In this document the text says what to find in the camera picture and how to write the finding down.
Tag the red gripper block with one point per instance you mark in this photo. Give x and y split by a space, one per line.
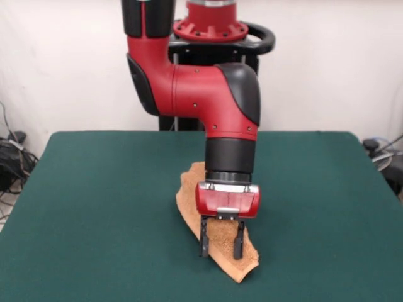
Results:
226 199

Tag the orange terry towel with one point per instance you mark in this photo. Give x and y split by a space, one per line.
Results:
189 195

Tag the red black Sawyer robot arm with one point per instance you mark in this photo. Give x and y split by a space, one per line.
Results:
189 94

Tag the dark green table cloth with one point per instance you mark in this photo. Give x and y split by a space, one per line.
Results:
94 220

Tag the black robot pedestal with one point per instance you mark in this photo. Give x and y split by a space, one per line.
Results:
266 39

